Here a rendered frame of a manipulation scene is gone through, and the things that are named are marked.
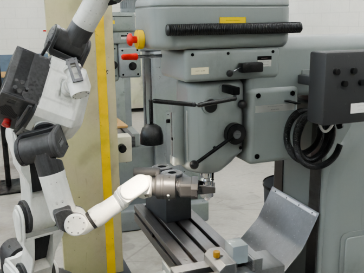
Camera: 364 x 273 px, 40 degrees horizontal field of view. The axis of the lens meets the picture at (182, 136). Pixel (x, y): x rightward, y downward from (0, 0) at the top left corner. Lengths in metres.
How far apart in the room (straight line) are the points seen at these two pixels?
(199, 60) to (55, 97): 0.54
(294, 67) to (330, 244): 0.65
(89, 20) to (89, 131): 1.58
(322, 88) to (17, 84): 0.99
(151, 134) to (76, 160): 1.94
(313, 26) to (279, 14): 6.74
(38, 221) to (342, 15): 6.34
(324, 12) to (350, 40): 6.34
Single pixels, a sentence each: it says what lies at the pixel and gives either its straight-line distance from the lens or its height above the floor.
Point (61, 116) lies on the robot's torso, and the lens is 1.75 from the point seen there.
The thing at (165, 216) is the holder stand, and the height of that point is 1.01.
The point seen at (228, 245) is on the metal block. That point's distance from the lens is 1.60.
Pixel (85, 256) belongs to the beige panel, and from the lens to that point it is 3.66.
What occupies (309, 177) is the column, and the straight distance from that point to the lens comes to 1.86.
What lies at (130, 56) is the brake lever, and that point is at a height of 1.70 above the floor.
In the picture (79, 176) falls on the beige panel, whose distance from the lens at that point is 3.44.
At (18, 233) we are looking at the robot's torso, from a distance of 2.22.
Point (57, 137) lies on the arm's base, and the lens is 1.70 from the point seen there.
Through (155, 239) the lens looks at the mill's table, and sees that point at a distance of 2.07.
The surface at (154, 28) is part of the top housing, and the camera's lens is 1.50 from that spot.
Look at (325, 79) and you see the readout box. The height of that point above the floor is 1.65.
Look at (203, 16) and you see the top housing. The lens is 1.52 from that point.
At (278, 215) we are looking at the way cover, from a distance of 2.00.
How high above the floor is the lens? 1.82
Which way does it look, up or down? 13 degrees down
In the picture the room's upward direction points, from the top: 1 degrees counter-clockwise
